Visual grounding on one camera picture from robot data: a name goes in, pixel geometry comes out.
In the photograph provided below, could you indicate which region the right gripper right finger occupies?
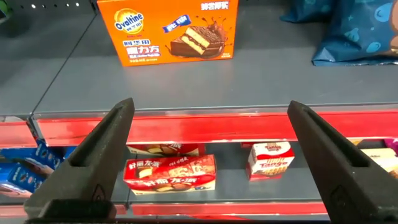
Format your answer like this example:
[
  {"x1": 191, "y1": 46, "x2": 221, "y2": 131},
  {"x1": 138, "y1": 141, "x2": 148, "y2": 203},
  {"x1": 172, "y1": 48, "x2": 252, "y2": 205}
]
[{"x1": 287, "y1": 100, "x2": 398, "y2": 224}]

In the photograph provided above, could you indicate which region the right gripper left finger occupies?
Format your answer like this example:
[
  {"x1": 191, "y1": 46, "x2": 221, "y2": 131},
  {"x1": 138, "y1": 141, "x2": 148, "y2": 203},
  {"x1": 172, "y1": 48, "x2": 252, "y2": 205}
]
[{"x1": 24, "y1": 97, "x2": 136, "y2": 220}]

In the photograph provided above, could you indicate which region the grey shop shelf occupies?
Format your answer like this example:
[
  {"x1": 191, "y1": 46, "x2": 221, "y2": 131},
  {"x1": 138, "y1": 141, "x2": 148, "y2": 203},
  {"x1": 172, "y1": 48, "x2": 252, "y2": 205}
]
[{"x1": 0, "y1": 0, "x2": 398, "y2": 222}]

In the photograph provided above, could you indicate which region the cream snack box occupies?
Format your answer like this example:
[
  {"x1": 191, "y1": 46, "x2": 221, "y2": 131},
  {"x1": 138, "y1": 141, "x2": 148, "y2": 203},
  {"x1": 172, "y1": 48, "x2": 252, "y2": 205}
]
[{"x1": 360, "y1": 147, "x2": 398, "y2": 179}]

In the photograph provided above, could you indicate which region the blue cookie box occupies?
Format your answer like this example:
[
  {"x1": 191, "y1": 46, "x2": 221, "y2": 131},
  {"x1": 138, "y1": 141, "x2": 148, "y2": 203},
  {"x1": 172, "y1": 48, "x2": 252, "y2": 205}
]
[
  {"x1": 0, "y1": 162, "x2": 47, "y2": 198},
  {"x1": 0, "y1": 140, "x2": 77, "y2": 175}
]

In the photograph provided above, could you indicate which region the red pie box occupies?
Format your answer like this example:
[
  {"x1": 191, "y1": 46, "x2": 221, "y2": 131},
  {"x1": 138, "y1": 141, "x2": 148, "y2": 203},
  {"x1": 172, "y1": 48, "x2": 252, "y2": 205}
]
[
  {"x1": 127, "y1": 143, "x2": 206, "y2": 157},
  {"x1": 123, "y1": 154, "x2": 217, "y2": 196}
]

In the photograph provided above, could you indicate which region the red and white wafer box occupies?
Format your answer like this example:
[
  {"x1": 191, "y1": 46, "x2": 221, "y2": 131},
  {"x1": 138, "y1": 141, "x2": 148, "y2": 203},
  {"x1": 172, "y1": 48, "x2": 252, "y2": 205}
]
[{"x1": 246, "y1": 141, "x2": 295, "y2": 182}]

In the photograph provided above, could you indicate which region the blue snack bag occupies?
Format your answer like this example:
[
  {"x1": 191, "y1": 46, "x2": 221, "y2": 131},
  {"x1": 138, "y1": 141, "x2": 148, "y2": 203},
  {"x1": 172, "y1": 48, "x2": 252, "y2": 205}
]
[
  {"x1": 280, "y1": 0, "x2": 341, "y2": 24},
  {"x1": 312, "y1": 0, "x2": 398, "y2": 67}
]

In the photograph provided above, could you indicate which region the orange cake box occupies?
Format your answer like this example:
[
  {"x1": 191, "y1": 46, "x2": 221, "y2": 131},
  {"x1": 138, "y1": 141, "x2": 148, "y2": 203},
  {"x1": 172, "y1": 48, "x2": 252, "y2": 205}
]
[{"x1": 96, "y1": 0, "x2": 239, "y2": 67}]

